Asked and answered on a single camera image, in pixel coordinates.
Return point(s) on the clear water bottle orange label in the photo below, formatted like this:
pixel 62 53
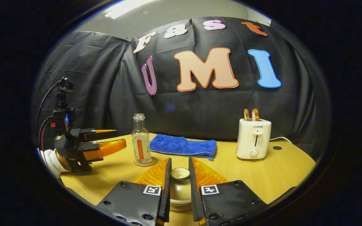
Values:
pixel 141 144

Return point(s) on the cream teacup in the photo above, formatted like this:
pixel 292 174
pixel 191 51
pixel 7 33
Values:
pixel 180 205

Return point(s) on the black backdrop cloth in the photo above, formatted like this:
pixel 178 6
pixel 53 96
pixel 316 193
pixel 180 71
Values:
pixel 200 110

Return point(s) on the blue folded towel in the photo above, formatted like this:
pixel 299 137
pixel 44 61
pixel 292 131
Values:
pixel 184 146

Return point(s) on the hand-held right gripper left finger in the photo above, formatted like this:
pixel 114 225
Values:
pixel 167 194

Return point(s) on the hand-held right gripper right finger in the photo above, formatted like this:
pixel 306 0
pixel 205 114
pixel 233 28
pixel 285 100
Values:
pixel 193 194

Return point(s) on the white toaster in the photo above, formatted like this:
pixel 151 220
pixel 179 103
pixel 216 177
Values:
pixel 253 141

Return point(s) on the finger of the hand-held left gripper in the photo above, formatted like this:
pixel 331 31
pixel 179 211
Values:
pixel 105 149
pixel 88 134

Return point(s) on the cream teacup lid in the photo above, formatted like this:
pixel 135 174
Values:
pixel 180 188

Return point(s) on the round brown coaster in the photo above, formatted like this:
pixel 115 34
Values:
pixel 152 162

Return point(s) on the bread slice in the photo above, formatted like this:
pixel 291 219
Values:
pixel 255 114
pixel 246 115

